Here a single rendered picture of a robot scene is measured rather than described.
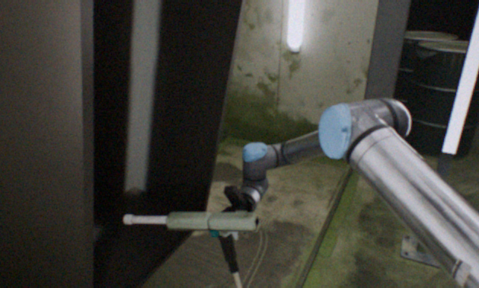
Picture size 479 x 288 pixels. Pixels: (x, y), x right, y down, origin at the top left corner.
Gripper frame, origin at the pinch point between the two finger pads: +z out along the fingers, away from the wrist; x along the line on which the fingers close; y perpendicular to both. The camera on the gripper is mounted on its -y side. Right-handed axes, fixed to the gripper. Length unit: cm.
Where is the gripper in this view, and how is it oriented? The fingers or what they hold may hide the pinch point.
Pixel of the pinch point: (221, 231)
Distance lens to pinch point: 114.4
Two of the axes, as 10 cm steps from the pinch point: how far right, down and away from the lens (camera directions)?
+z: -3.4, 3.7, -8.6
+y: 1.8, 9.3, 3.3
